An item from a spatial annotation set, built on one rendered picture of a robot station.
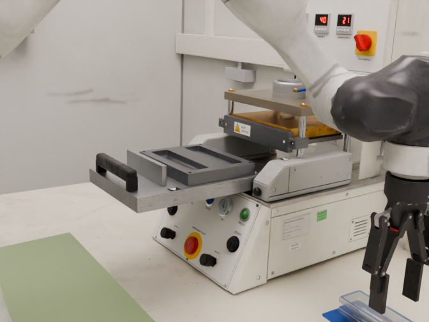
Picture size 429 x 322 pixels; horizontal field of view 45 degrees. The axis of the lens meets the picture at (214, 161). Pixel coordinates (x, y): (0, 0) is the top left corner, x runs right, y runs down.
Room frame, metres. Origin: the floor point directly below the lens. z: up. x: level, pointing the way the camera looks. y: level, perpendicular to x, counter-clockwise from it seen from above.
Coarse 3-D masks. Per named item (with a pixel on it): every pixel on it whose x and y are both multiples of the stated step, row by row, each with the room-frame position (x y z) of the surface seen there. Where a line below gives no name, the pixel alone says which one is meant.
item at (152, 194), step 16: (128, 160) 1.04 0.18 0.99; (144, 160) 0.98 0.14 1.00; (96, 176) 1.00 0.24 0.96; (112, 176) 0.98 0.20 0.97; (144, 176) 0.99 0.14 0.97; (160, 176) 0.93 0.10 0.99; (112, 192) 0.94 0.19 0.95; (128, 192) 0.89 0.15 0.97; (144, 192) 0.89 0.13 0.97; (160, 192) 0.89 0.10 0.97; (176, 192) 0.91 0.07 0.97; (192, 192) 0.93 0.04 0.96; (208, 192) 0.95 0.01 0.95; (224, 192) 0.97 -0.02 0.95; (144, 208) 0.87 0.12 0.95; (160, 208) 0.89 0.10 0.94
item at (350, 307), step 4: (364, 292) 0.87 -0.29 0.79; (340, 300) 0.85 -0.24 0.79; (344, 300) 0.85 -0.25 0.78; (344, 304) 0.84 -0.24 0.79; (348, 304) 0.83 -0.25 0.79; (348, 308) 0.84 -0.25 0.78; (352, 308) 0.82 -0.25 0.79; (356, 308) 0.81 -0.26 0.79; (356, 312) 0.81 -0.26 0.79; (360, 312) 0.80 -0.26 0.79; (360, 316) 0.82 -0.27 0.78; (364, 316) 0.80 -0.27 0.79; (368, 316) 0.79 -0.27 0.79; (368, 320) 0.79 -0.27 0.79; (372, 320) 0.78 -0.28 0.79
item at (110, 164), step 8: (96, 160) 1.00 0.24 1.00; (104, 160) 0.97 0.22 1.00; (112, 160) 0.96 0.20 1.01; (96, 168) 1.00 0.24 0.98; (104, 168) 0.97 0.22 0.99; (112, 168) 0.94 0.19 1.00; (120, 168) 0.92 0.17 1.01; (128, 168) 0.91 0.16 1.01; (120, 176) 0.91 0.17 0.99; (128, 176) 0.89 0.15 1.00; (136, 176) 0.90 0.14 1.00; (128, 184) 0.89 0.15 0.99; (136, 184) 0.90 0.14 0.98
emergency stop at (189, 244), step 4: (192, 236) 1.06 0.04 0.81; (188, 240) 1.06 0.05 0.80; (192, 240) 1.06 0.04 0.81; (196, 240) 1.05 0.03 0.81; (184, 244) 1.07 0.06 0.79; (188, 244) 1.06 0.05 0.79; (192, 244) 1.05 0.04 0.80; (196, 244) 1.04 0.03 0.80; (184, 248) 1.06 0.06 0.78; (188, 248) 1.05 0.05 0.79; (192, 248) 1.04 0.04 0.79; (196, 248) 1.04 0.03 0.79; (188, 252) 1.05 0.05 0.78; (192, 252) 1.04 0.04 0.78
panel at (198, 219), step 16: (176, 208) 1.16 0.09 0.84; (192, 208) 1.12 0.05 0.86; (208, 208) 1.08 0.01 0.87; (240, 208) 1.01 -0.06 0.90; (256, 208) 0.98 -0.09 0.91; (160, 224) 1.18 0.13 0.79; (176, 224) 1.14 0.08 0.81; (192, 224) 1.09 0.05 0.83; (208, 224) 1.06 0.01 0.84; (224, 224) 1.02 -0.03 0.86; (240, 224) 0.99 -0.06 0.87; (160, 240) 1.15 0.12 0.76; (176, 240) 1.11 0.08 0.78; (208, 240) 1.03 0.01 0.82; (224, 240) 1.00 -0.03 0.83; (240, 240) 0.97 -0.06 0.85; (192, 256) 1.04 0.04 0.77; (224, 256) 0.98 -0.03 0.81; (240, 256) 0.95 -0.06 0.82; (208, 272) 0.99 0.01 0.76; (224, 272) 0.96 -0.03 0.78; (224, 288) 0.94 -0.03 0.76
